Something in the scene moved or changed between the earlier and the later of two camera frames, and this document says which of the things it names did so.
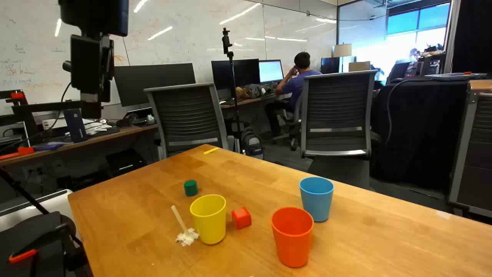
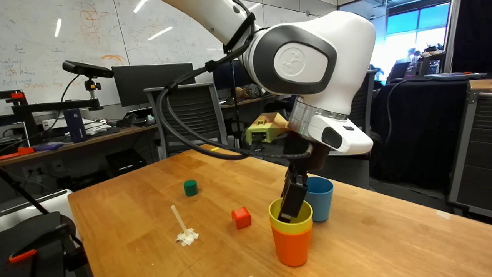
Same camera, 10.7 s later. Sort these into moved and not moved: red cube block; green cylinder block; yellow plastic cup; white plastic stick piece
Moved: yellow plastic cup
Not moved: red cube block; green cylinder block; white plastic stick piece
